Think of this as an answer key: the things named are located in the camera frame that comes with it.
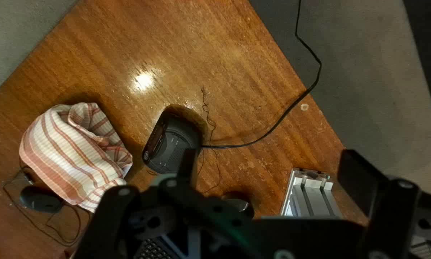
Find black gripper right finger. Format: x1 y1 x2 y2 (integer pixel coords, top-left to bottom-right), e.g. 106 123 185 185
337 148 420 259

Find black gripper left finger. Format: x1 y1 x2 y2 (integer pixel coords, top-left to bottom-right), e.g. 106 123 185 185
72 148 255 259

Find red white striped cloth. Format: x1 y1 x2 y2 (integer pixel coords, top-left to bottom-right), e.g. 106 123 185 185
17 100 135 214

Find black computer mouse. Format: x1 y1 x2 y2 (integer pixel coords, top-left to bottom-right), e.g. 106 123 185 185
17 185 64 214

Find thin black mouse wire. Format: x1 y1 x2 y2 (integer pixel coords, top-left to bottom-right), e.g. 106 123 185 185
1 165 83 247

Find aluminium extrusion frame stand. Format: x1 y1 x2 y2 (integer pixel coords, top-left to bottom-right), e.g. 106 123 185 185
279 166 344 220

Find black CD player power cable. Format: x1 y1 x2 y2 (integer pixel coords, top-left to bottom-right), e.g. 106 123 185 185
200 0 322 149

